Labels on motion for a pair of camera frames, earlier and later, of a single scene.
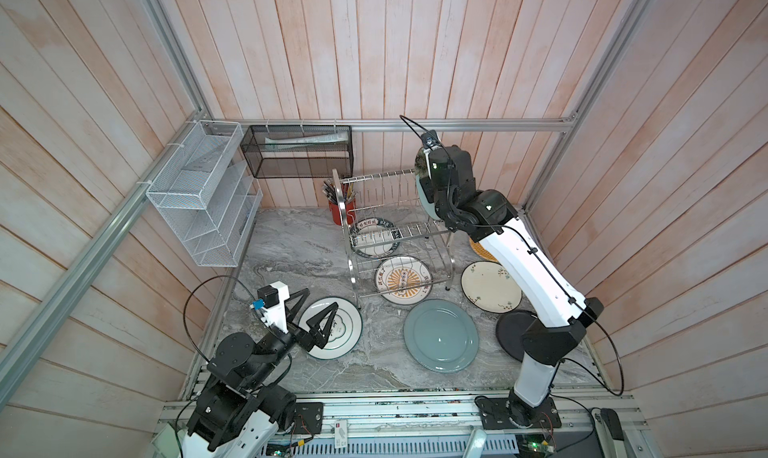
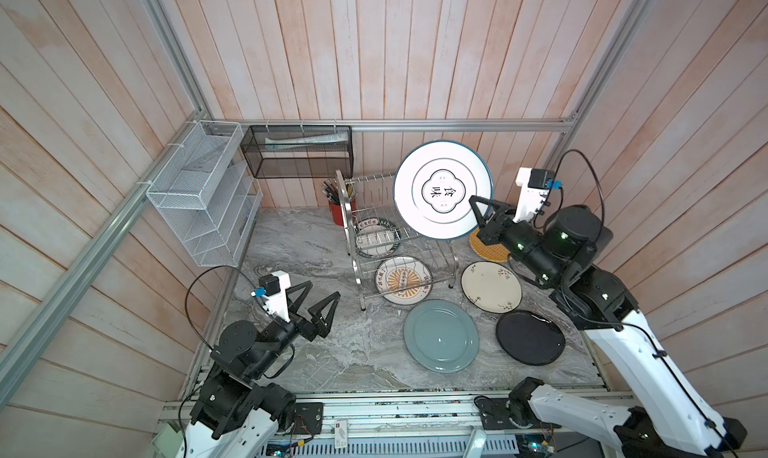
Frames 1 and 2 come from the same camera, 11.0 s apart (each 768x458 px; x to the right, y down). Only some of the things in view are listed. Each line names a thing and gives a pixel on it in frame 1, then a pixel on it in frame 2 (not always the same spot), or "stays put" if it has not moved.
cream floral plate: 491,287 stays put
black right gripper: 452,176 -> 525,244
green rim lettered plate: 374,237 stays put
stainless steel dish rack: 392,245 stays put
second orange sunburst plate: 404,280 stays put
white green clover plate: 345,331 -> 434,187
